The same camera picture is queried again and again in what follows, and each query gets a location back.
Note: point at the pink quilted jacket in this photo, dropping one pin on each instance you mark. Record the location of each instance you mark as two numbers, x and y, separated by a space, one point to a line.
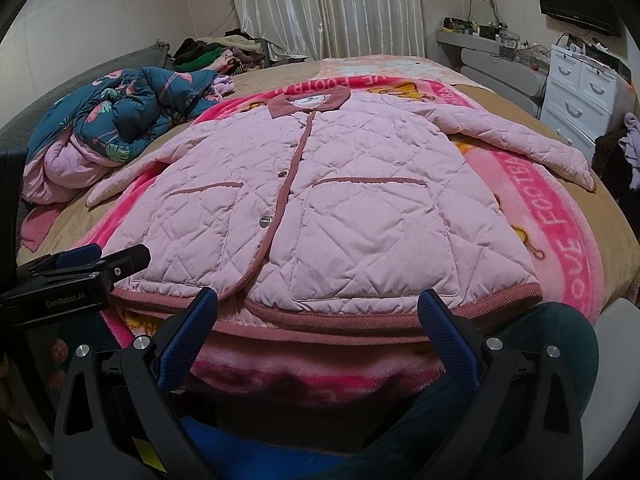
333 212

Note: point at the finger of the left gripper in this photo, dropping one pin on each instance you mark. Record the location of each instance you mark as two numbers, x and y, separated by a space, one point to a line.
125 262
61 260

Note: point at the white striped curtain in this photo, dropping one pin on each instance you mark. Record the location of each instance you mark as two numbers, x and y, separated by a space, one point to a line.
335 28

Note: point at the pink checkered kitty blanket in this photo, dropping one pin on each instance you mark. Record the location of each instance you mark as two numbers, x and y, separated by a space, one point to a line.
410 67

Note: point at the grey cluttered shelf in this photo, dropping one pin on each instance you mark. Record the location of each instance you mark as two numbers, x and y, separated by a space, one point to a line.
494 59

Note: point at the lilac clothes on chair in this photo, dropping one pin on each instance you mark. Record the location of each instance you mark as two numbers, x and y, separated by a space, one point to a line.
630 145

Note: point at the white drawer chest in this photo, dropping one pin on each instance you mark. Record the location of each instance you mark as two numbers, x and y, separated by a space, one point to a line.
584 99

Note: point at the tan bed sheet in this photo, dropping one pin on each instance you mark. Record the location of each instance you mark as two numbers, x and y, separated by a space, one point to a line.
618 246

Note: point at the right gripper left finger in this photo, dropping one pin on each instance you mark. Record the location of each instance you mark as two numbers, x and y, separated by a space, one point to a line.
113 420

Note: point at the pile of folded clothes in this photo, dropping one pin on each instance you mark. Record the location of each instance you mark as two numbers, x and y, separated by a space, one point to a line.
233 54

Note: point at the blue flamingo print duvet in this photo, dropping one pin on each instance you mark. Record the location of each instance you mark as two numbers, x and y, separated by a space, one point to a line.
108 123

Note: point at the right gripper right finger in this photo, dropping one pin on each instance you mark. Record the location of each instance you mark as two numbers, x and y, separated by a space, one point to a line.
523 419

